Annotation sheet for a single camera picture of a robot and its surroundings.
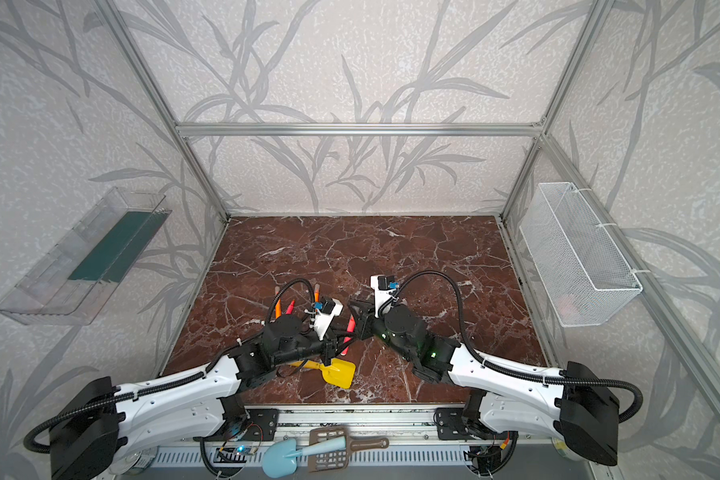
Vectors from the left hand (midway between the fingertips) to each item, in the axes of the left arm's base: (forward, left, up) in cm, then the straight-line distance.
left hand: (359, 328), depth 73 cm
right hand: (+5, +2, +6) cm, 8 cm away
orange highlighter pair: (+13, +27, -17) cm, 34 cm away
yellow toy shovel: (-7, +6, -15) cm, 18 cm away
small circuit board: (-24, +27, -16) cm, 39 cm away
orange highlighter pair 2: (+18, +16, -18) cm, 30 cm away
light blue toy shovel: (-27, +18, -15) cm, 36 cm away
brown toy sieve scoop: (-26, +4, -16) cm, 31 cm away
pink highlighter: (+13, +23, -17) cm, 31 cm away
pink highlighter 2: (-1, +2, +2) cm, 3 cm away
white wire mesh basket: (+5, -47, +19) cm, 51 cm away
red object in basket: (+5, -51, +4) cm, 51 cm away
